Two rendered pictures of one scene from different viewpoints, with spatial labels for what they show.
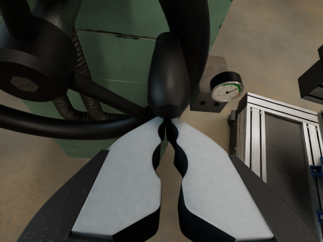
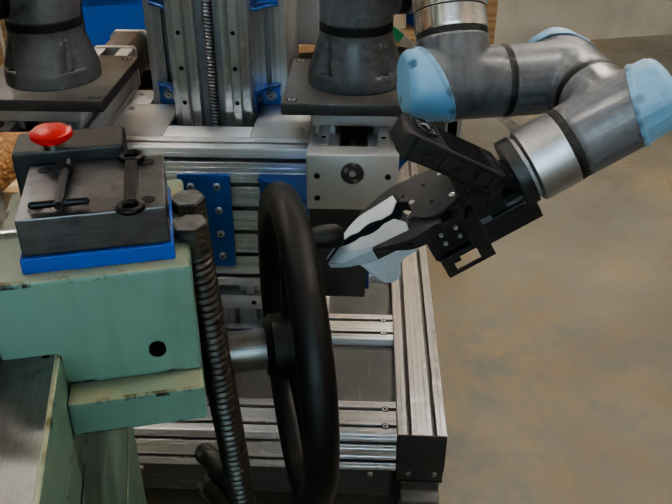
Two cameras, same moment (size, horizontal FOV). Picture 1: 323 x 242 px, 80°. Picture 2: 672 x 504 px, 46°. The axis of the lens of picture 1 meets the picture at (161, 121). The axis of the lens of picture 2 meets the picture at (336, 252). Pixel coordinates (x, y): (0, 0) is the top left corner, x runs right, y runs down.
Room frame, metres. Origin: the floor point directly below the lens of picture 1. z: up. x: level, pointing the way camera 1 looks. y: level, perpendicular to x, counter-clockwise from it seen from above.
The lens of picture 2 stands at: (0.04, 0.67, 1.24)
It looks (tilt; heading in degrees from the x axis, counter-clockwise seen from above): 31 degrees down; 272
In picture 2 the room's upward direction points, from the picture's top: straight up
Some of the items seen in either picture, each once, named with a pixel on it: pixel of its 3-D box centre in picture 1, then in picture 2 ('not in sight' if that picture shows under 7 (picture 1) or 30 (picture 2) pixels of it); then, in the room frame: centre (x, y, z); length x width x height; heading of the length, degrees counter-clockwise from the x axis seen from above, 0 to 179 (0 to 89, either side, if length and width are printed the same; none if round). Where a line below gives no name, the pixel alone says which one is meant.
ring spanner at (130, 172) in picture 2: not in sight; (130, 180); (0.20, 0.19, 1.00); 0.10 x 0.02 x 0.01; 104
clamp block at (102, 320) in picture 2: not in sight; (102, 277); (0.24, 0.17, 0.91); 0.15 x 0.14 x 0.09; 104
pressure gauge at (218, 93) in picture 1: (223, 88); not in sight; (0.29, -0.10, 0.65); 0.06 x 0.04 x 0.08; 104
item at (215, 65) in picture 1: (208, 84); not in sight; (0.36, -0.09, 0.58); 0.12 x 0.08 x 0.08; 14
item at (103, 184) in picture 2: not in sight; (91, 188); (0.24, 0.17, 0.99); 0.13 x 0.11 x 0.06; 104
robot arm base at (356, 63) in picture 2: not in sight; (355, 49); (0.06, -0.57, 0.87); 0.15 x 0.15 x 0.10
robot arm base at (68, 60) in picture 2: not in sight; (48, 46); (0.55, -0.57, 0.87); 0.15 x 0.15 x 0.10
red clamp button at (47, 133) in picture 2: not in sight; (50, 133); (0.27, 0.15, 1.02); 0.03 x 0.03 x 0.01
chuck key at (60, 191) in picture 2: not in sight; (62, 183); (0.24, 0.20, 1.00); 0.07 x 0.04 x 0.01; 104
